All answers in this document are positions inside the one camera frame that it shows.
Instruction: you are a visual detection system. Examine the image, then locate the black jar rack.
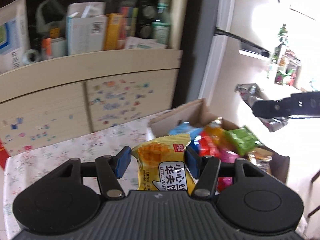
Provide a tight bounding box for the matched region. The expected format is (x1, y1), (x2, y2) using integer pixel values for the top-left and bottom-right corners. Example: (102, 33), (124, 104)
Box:
(138, 0), (161, 40)

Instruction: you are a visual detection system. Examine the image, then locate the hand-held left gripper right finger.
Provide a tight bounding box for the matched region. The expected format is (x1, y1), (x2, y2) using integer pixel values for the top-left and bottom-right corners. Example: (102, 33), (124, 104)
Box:
(184, 146), (262, 200)

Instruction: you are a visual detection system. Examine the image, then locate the orange snack packet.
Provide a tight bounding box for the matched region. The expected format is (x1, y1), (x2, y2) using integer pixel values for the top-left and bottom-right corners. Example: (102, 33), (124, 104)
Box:
(246, 147), (273, 174)

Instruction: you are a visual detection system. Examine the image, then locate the shiny blue snack packet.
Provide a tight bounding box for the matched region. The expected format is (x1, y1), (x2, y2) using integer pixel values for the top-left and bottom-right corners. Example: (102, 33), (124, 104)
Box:
(187, 140), (202, 153)

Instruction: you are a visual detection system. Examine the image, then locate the yellow orange box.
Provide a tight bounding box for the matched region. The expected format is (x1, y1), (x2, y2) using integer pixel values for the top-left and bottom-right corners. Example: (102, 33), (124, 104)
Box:
(103, 13), (125, 51)

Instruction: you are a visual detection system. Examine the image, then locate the green cracker packet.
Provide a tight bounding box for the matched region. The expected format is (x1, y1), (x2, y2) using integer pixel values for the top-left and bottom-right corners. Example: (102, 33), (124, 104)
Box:
(223, 126), (263, 156)

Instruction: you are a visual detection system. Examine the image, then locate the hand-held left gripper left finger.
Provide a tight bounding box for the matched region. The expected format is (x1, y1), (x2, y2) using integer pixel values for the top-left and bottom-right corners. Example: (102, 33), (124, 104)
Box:
(51, 146), (132, 200)

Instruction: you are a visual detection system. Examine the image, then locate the silver foil snack packet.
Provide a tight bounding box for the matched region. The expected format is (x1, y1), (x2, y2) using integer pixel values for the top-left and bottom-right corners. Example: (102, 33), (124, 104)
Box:
(234, 82), (290, 133)

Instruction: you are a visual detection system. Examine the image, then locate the translucent plastic jug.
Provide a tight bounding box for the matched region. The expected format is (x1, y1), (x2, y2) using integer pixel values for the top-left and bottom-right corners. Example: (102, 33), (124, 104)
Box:
(35, 0), (68, 33)

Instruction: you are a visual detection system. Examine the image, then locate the white round container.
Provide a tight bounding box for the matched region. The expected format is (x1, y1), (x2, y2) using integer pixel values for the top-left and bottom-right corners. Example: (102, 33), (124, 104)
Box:
(50, 37), (68, 57)

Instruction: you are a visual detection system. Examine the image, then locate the pink snack packet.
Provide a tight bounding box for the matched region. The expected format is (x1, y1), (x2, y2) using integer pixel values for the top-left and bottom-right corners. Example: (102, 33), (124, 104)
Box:
(217, 148), (241, 193)

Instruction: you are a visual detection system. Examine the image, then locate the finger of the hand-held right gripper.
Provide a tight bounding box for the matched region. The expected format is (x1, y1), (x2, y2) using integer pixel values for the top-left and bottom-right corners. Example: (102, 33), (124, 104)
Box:
(252, 99), (292, 118)

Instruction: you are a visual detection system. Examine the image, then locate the light blue snack packet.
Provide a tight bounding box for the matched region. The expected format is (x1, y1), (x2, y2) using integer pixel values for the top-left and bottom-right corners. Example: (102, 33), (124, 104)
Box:
(169, 122), (204, 136)

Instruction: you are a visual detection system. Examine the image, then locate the flat white paper box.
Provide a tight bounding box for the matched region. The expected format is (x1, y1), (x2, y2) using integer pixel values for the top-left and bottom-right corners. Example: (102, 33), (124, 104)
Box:
(124, 36), (167, 50)

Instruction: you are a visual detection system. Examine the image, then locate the white and blue box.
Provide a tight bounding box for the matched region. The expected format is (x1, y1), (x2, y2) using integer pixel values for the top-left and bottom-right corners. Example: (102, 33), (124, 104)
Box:
(0, 0), (30, 73)

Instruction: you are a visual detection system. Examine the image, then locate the floral tablecloth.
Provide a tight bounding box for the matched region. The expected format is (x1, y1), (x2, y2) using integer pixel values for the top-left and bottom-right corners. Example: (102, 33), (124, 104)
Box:
(4, 109), (208, 240)

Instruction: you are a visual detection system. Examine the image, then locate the white window frame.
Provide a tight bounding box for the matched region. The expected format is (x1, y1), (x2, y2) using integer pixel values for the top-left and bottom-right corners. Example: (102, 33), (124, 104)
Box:
(197, 0), (240, 103)

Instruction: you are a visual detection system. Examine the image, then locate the tape roll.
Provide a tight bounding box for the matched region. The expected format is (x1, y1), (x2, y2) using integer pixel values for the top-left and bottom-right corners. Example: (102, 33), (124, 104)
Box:
(22, 49), (42, 65)

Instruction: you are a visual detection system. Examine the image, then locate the white barcode box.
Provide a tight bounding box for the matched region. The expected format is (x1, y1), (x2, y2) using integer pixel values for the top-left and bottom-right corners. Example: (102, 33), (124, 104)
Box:
(66, 2), (108, 55)

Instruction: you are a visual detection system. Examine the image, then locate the orange capped white tube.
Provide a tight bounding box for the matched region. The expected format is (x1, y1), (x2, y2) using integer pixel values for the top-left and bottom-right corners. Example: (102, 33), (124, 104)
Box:
(41, 37), (52, 60)

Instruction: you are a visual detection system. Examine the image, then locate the cream sticker-covered cabinet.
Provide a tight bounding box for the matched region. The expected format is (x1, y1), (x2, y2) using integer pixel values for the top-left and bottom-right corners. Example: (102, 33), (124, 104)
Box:
(0, 0), (184, 155)

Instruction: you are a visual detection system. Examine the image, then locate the cardboard box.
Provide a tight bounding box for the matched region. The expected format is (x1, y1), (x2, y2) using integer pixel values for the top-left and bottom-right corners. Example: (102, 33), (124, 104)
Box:
(148, 98), (290, 188)

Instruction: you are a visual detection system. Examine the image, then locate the red patterned box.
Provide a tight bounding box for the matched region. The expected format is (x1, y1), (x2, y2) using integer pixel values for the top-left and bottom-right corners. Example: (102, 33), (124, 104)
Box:
(0, 140), (9, 164)

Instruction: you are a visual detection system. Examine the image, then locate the red snack packet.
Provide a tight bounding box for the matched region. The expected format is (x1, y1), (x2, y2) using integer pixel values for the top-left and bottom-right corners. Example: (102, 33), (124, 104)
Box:
(191, 135), (222, 158)

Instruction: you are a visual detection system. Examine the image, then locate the black window handle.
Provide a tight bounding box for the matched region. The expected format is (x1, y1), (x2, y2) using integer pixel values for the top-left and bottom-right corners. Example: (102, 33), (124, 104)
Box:
(214, 28), (272, 58)

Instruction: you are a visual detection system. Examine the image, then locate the yellow waffle packet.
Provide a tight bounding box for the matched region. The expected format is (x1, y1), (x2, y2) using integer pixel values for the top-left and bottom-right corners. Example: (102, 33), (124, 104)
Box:
(131, 133), (198, 197)

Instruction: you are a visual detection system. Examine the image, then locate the golden yellow snack packet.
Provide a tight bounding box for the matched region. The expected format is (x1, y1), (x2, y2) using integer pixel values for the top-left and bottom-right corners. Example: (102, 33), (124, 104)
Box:
(204, 117), (227, 144)

